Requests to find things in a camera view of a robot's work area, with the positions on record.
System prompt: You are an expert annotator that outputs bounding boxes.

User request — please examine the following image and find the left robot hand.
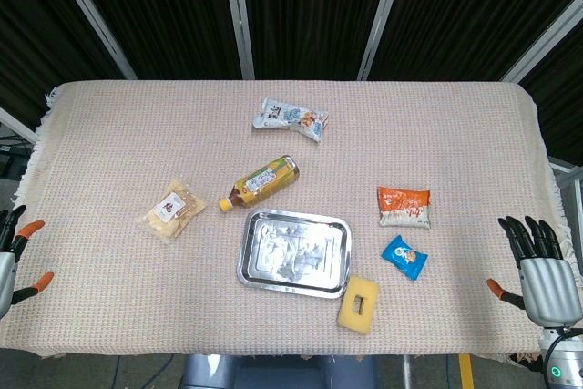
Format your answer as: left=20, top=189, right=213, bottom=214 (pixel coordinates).
left=0, top=204, right=56, bottom=320

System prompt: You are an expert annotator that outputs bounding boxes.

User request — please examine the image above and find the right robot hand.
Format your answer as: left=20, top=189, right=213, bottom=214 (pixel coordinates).
left=486, top=214, right=583, bottom=328

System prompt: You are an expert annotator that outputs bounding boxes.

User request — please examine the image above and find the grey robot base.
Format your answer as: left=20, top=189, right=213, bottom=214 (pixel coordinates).
left=180, top=353, right=380, bottom=389

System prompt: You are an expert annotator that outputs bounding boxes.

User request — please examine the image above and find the clear bag of biscuits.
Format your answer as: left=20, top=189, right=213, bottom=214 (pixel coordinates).
left=138, top=178, right=208, bottom=242

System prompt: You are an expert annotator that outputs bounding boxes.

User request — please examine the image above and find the silver metal tray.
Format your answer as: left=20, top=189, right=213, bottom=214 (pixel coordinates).
left=235, top=207, right=353, bottom=300

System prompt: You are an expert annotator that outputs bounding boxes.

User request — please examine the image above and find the blue snack packet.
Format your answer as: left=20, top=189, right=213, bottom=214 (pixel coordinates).
left=380, top=234, right=429, bottom=282

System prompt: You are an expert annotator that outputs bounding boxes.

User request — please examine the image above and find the orange white snack packet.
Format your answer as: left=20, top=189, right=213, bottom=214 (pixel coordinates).
left=376, top=185, right=432, bottom=230

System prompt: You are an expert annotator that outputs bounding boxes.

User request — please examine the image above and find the yellow sponge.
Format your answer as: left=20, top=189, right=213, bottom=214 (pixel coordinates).
left=336, top=274, right=381, bottom=322

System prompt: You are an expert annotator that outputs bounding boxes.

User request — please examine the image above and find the yellow tea bottle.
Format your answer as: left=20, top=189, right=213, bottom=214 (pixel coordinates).
left=218, top=154, right=301, bottom=213

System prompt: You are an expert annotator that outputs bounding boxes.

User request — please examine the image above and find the beige woven tablecloth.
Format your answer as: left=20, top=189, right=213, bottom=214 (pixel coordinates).
left=0, top=79, right=576, bottom=359

